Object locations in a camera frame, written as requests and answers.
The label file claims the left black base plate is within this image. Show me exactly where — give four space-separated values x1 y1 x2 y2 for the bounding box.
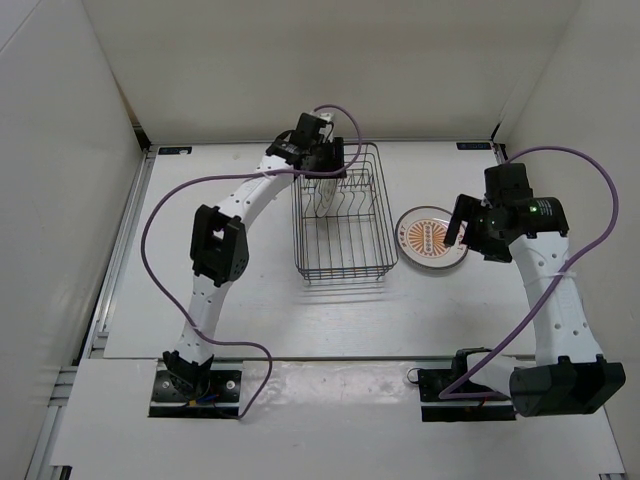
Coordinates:
149 369 242 418

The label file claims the purple cable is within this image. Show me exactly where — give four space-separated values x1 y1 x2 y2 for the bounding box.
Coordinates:
438 145 620 401
142 104 375 421

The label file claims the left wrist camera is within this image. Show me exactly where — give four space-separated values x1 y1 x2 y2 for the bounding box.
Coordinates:
289 112 334 149

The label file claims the orange patterned plate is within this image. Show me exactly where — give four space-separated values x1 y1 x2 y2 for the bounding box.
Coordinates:
394 205 468 271

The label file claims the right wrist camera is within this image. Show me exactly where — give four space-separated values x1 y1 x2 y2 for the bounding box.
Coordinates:
484 163 533 204

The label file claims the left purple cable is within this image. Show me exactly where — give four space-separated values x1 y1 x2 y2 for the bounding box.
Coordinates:
142 104 375 421

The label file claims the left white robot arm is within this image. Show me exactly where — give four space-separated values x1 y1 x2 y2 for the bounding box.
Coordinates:
163 132 345 400

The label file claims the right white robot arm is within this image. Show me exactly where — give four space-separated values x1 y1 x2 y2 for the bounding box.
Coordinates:
439 194 626 417

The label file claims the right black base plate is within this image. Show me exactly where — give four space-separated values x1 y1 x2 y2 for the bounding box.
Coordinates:
413 368 516 423

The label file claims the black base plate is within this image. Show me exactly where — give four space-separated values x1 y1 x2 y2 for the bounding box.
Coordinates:
149 369 242 418
413 368 516 423

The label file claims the wire dish rack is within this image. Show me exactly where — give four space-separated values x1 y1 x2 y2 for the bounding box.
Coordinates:
292 142 398 284

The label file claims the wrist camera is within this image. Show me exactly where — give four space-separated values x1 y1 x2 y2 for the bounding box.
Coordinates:
289 112 334 149
484 163 533 204

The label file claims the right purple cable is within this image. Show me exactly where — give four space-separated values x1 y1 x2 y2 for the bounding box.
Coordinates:
438 145 620 401

